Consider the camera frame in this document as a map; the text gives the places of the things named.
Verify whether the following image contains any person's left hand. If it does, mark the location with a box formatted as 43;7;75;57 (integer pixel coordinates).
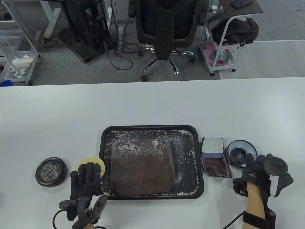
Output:
66;162;107;228

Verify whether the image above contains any person's right hand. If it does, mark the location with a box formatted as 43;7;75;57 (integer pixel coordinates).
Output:
233;153;294;198

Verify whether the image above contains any black hand controller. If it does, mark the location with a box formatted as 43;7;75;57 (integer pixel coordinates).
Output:
263;156;294;198
59;195;108;228

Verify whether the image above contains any black leather care cream jar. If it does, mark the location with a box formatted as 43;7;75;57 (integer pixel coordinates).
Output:
225;140;258;170

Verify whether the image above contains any black round jar lid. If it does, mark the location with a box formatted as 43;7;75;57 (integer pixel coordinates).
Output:
35;157;68;187

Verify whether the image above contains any white blue brown cloth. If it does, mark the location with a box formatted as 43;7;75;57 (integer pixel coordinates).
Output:
201;137;232;178

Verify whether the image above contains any brown leather bag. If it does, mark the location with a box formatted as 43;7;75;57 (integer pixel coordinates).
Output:
110;140;177;197

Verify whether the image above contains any black plastic tray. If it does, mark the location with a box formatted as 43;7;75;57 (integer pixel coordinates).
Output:
98;125;205;200

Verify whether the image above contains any person's right forearm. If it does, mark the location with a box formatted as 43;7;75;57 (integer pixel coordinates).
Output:
245;182;266;223

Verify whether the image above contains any clear bottle with red cap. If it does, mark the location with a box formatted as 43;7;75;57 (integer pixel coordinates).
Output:
216;51;229;64

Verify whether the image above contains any pink round plate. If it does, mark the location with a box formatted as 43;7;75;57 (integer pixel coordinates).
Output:
201;44;235;67

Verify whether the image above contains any white foam block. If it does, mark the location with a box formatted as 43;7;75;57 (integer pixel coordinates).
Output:
12;55;34;69

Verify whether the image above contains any black backpack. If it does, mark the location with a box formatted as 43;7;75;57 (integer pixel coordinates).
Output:
208;10;259;46

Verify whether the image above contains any white power strip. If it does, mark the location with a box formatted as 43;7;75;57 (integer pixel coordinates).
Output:
118;26;125;54

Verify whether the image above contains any black computer tower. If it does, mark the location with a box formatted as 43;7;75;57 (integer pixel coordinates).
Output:
60;0;111;63

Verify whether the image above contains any white cart with brown top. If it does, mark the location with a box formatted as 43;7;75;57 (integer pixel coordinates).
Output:
199;0;264;76

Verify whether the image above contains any white desk leg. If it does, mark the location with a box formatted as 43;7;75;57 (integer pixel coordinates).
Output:
39;0;62;38
104;0;113;31

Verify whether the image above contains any black phone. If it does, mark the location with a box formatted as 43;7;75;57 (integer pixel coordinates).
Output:
231;0;253;9

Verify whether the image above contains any black office chair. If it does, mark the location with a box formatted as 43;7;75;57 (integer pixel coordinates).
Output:
128;0;210;81

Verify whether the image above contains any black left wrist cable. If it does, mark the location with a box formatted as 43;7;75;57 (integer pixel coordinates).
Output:
52;210;107;229

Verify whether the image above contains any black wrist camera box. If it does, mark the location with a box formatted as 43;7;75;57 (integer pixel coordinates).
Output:
265;208;276;229

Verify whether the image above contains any bundle of black cables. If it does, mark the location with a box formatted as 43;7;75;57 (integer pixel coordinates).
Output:
94;0;143;71

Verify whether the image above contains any white wire cart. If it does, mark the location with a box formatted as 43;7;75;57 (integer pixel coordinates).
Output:
0;0;42;86

